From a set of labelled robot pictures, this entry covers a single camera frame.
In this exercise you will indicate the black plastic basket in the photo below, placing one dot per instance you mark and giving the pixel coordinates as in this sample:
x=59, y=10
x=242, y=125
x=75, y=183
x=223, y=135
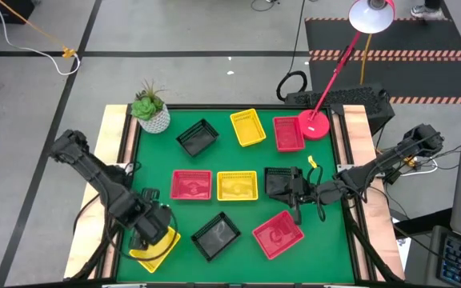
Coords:
x=196, y=138
x=215, y=237
x=276, y=186

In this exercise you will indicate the black hazard-striped floor mat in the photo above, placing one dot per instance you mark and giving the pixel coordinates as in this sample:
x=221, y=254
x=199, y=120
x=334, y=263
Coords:
x=414, y=36

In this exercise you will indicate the person's foot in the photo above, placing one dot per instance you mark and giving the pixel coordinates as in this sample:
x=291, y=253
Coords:
x=426, y=12

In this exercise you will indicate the red desk lamp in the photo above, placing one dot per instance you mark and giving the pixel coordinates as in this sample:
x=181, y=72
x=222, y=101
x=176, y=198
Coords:
x=314, y=126

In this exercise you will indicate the red plastic basket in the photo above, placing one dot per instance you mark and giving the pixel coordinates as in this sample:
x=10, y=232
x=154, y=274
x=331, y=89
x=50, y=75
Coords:
x=278, y=236
x=288, y=134
x=190, y=185

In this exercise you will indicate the yellow power plug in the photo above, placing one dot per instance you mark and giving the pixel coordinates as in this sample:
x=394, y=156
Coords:
x=410, y=161

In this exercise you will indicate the black floor box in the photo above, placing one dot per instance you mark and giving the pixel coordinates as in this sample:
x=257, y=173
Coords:
x=18, y=10

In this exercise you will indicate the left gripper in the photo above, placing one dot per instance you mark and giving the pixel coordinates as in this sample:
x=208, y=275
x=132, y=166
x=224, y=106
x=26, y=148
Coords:
x=154, y=224

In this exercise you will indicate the light wooden side board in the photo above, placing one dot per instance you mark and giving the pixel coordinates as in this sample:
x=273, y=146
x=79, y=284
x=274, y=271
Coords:
x=110, y=128
x=358, y=132

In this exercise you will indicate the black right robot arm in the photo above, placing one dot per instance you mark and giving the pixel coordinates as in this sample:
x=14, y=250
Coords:
x=374, y=164

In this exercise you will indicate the succulent in white pot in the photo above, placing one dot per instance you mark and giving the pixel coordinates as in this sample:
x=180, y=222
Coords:
x=150, y=112

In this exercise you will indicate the yellow plastic basket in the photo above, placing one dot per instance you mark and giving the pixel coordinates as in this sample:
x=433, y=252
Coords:
x=247, y=128
x=237, y=186
x=154, y=262

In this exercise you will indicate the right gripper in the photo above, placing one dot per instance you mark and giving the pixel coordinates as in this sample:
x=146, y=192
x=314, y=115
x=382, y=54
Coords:
x=304, y=192

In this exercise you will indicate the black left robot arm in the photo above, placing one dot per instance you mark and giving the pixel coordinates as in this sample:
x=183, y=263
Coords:
x=94, y=176

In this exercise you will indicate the black table frame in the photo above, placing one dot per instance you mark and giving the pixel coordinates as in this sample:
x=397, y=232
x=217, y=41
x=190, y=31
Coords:
x=214, y=106

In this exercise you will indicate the green table mat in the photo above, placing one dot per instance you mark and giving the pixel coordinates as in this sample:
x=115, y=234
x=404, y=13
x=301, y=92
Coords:
x=222, y=160

